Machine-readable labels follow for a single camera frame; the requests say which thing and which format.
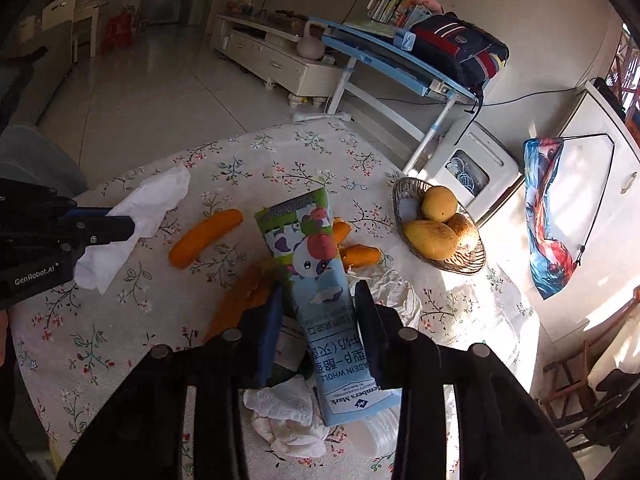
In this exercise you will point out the white television cabinet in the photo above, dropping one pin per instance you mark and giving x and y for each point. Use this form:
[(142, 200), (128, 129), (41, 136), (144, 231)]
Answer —
[(280, 62)]

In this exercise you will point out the large white tissue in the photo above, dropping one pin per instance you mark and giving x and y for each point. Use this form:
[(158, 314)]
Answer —
[(145, 210)]

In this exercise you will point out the blue study desk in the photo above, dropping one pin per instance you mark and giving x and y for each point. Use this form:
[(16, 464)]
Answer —
[(370, 54)]

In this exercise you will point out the blue green milk carton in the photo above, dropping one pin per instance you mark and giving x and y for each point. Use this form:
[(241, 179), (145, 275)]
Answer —
[(320, 280)]

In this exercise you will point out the row of books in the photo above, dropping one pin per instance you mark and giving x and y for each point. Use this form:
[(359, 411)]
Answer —
[(395, 2)]

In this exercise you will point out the clear plastic cup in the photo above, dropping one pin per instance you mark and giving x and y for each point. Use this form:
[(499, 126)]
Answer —
[(372, 435)]

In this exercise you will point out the crumpled white tissue ball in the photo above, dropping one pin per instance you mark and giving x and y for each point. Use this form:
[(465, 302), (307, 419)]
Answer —
[(285, 415)]

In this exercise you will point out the white tall cabinet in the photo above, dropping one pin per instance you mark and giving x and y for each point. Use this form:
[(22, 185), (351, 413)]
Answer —
[(580, 185)]

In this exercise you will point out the black cloth bundle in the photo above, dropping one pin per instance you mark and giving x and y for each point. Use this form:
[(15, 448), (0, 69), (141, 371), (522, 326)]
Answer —
[(617, 396)]

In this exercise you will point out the yellow green mango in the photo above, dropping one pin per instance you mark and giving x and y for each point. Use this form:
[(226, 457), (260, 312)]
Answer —
[(439, 204)]

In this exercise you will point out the yellow orange mango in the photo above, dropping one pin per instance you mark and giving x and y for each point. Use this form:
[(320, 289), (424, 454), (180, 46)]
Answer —
[(431, 240)]

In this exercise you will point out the pink kettlebell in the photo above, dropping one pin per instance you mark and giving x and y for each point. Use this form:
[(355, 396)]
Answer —
[(310, 45)]

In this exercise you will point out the navy red backpack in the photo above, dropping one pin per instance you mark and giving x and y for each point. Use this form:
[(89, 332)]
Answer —
[(455, 45)]

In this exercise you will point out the white paper slip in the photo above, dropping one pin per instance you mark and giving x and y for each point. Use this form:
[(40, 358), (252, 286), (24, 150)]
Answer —
[(289, 342)]

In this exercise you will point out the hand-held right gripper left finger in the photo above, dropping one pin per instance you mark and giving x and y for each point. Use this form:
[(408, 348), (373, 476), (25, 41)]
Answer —
[(272, 321)]

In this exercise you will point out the orange carrot under carton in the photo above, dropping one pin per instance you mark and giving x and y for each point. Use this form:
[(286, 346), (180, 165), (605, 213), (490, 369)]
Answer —
[(240, 300)]

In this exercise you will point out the black box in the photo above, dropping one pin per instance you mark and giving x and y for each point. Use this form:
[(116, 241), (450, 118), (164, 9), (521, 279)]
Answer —
[(607, 92)]

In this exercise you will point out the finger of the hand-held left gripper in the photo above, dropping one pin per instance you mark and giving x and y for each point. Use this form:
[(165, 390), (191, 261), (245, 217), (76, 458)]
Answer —
[(112, 230), (92, 212)]

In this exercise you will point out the grey rounded object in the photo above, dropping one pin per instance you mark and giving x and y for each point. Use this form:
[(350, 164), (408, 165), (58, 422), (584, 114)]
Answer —
[(35, 157)]

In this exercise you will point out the crumpled clear plastic bag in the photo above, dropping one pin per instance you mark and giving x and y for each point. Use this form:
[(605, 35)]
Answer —
[(395, 292)]

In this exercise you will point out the orange mango peel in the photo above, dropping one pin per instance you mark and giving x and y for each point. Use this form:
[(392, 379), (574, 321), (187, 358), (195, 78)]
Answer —
[(361, 255), (341, 232)]

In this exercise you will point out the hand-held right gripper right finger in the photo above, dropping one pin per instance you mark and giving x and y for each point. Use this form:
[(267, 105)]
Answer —
[(366, 321)]

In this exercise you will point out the red plastic stool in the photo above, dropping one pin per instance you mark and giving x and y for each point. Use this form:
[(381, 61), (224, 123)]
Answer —
[(117, 27)]

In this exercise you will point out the brown speckled mango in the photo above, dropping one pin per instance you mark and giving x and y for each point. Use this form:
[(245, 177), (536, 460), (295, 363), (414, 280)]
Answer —
[(465, 234)]

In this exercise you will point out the wooden chair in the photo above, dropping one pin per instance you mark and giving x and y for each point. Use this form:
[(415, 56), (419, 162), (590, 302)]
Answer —
[(567, 360)]

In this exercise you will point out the floral tablecloth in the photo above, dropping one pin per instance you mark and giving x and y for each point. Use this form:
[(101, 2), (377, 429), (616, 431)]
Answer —
[(100, 360)]

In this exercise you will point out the white air purifier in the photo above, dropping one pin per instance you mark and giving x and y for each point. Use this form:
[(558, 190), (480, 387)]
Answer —
[(480, 160)]

